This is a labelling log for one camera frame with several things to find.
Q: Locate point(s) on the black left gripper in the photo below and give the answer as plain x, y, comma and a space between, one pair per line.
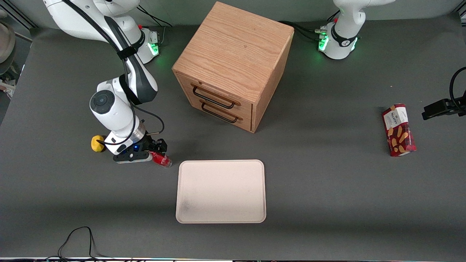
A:
439, 108

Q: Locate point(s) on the red coke bottle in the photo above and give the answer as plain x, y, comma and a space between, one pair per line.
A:
163, 160

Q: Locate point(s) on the white blue shoe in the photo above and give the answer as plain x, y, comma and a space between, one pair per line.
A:
9, 91

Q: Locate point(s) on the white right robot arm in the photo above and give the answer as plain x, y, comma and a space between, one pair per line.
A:
113, 112

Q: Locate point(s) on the beige plastic tray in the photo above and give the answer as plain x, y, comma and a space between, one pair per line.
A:
220, 191

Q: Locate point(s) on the dark grey table mat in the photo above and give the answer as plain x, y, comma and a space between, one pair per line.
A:
327, 182

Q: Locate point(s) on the grey beige round object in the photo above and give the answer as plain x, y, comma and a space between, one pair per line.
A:
5, 47

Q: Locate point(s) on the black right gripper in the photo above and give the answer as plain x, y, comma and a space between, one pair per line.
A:
149, 142

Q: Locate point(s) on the wooden drawer cabinet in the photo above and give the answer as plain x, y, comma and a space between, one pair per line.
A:
233, 47

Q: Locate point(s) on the yellow lemon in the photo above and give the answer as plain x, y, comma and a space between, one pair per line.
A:
96, 145

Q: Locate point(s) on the red wafer box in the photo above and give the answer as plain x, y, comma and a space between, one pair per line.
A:
398, 131

